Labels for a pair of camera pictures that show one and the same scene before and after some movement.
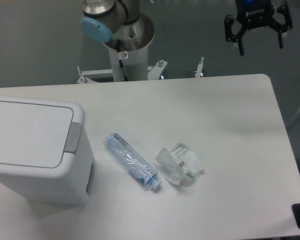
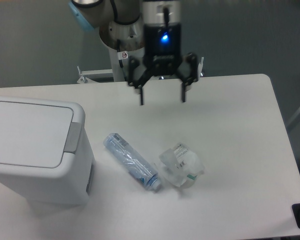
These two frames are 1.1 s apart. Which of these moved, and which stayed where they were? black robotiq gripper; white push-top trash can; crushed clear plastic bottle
Moved: black robotiq gripper
Stayed: crushed clear plastic bottle; white push-top trash can
